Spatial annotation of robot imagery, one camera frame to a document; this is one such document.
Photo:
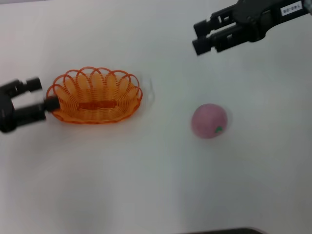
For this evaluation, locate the dark rounded robot base edge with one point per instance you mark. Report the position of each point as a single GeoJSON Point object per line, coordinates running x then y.
{"type": "Point", "coordinates": [226, 230]}

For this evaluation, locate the pink toy peach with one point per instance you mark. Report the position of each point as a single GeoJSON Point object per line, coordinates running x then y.
{"type": "Point", "coordinates": [207, 120]}

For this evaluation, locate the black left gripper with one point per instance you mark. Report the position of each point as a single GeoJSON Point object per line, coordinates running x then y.
{"type": "Point", "coordinates": [5, 114]}

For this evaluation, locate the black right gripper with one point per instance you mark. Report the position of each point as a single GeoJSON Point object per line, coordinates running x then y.
{"type": "Point", "coordinates": [263, 17]}

